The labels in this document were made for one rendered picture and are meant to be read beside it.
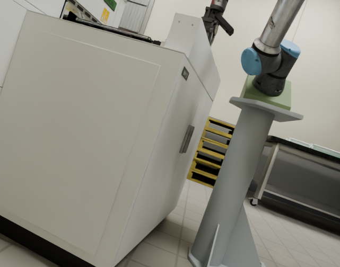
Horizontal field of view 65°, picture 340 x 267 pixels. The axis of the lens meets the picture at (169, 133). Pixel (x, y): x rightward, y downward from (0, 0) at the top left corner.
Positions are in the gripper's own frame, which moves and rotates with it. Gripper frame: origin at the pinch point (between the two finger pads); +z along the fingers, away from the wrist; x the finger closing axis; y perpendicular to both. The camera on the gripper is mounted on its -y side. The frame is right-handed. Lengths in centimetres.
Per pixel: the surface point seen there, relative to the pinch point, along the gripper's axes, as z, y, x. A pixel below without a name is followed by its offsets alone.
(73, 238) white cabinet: 85, 11, 46
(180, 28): 6.9, 1.9, 40.0
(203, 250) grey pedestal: 91, -30, -6
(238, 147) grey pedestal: 38.1, -28.7, -6.2
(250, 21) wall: -153, 21, -306
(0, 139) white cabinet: 64, 52, 46
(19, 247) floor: 98, 31, 45
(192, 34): 7.9, -2.6, 40.0
